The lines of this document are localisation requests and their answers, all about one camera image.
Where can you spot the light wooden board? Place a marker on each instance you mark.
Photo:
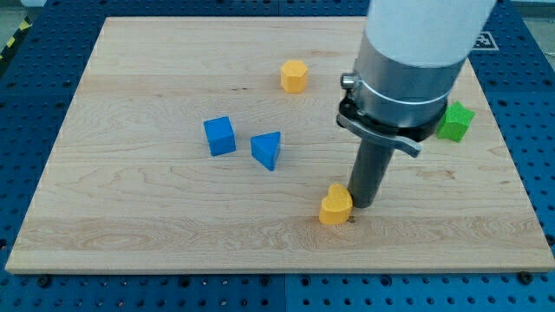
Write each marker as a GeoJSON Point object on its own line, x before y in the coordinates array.
{"type": "Point", "coordinates": [131, 187]}

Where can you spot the yellow heart block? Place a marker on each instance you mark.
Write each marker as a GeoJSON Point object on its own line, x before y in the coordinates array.
{"type": "Point", "coordinates": [336, 206]}

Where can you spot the yellow black hazard tape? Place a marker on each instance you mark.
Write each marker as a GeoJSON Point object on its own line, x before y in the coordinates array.
{"type": "Point", "coordinates": [16, 40]}

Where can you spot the black clamp with silver lever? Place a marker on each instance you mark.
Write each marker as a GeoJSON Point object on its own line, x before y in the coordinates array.
{"type": "Point", "coordinates": [400, 125]}

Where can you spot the green star block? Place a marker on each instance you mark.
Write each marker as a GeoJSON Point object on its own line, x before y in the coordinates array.
{"type": "Point", "coordinates": [455, 122]}

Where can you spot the blue cube block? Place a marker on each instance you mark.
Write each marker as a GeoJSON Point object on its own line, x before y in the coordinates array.
{"type": "Point", "coordinates": [220, 135]}

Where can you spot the white fiducial marker tag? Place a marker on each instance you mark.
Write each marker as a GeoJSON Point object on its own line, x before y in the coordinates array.
{"type": "Point", "coordinates": [485, 42]}

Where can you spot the blue triangle block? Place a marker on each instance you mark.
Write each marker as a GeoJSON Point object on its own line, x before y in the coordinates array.
{"type": "Point", "coordinates": [265, 148]}

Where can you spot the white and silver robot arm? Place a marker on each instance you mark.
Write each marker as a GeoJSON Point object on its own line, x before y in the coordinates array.
{"type": "Point", "coordinates": [410, 56]}

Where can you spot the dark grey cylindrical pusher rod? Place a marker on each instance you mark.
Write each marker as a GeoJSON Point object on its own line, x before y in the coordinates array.
{"type": "Point", "coordinates": [371, 163]}

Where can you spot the yellow hexagon block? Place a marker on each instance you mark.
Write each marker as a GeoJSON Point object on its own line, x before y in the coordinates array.
{"type": "Point", "coordinates": [293, 76]}

